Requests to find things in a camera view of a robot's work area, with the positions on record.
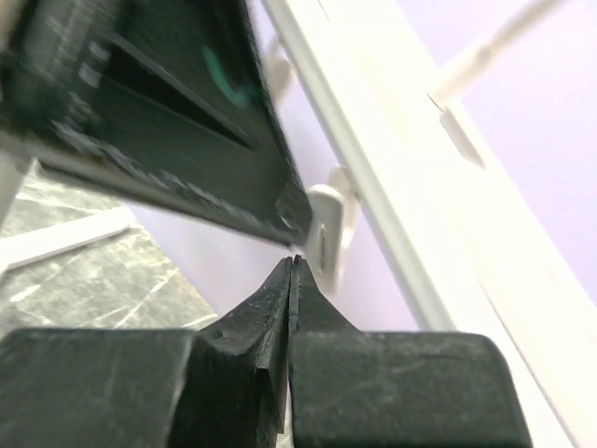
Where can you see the white hanger clip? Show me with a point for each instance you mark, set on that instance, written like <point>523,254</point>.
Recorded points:
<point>335,209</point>

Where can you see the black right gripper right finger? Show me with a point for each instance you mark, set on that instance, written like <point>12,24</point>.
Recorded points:
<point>355,388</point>

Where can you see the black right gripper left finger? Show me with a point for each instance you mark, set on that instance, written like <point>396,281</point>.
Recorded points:
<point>221,386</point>

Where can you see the white metal clothes rack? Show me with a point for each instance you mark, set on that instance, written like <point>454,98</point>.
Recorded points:
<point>60,233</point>

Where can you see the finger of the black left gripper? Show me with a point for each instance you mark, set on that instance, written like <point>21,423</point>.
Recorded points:
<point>159,102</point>

